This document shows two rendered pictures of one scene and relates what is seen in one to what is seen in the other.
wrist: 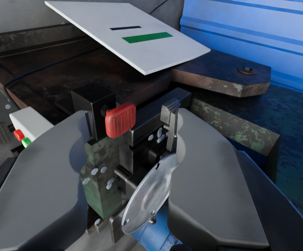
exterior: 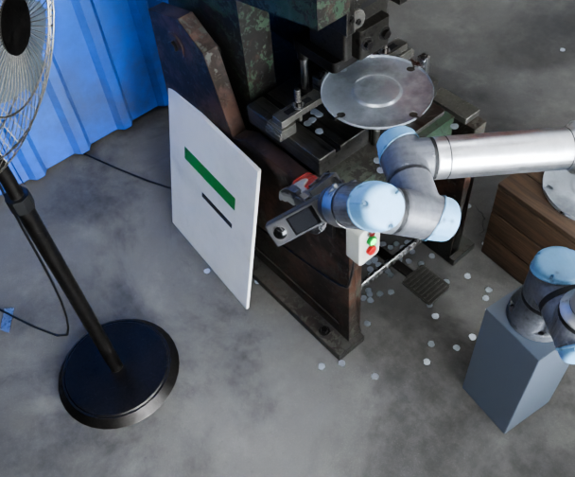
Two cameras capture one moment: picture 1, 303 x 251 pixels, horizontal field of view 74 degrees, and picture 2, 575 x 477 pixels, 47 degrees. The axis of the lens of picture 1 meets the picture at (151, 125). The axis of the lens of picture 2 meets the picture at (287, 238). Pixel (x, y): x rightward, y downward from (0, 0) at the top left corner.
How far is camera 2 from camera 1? 1.19 m
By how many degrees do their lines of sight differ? 24
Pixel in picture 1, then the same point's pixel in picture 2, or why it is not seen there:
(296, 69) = not seen: outside the picture
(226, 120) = (252, 49)
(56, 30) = (269, 284)
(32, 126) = (355, 243)
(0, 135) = (419, 278)
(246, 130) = (251, 26)
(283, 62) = not seen: outside the picture
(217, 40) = (118, 51)
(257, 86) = (192, 32)
